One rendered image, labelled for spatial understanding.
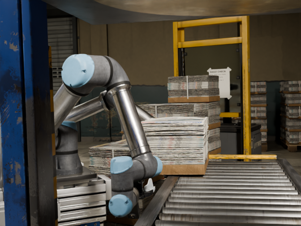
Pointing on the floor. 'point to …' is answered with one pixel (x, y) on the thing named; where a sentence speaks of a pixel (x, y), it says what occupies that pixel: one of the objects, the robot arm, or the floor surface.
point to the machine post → (26, 114)
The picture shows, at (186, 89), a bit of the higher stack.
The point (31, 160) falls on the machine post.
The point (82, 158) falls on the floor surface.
